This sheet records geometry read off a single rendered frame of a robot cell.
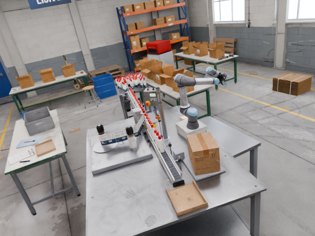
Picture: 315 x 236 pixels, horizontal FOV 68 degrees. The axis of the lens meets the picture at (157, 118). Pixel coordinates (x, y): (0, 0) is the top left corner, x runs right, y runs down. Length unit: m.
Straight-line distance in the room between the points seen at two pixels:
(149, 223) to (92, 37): 8.76
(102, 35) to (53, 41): 1.84
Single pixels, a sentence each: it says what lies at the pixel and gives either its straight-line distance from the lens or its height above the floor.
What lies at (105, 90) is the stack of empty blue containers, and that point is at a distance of 7.49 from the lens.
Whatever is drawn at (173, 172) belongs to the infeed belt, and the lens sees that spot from 2.32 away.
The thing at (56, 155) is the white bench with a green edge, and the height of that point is 0.79.
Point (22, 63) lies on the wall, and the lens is 9.95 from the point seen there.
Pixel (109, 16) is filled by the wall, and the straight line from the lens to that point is 10.25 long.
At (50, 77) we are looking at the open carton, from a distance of 7.89.
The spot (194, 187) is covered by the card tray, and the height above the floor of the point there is 0.83.
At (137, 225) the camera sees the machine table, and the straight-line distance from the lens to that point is 2.02.
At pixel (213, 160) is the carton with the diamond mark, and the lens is 2.24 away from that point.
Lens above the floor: 2.33
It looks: 25 degrees down
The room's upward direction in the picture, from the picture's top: 10 degrees counter-clockwise
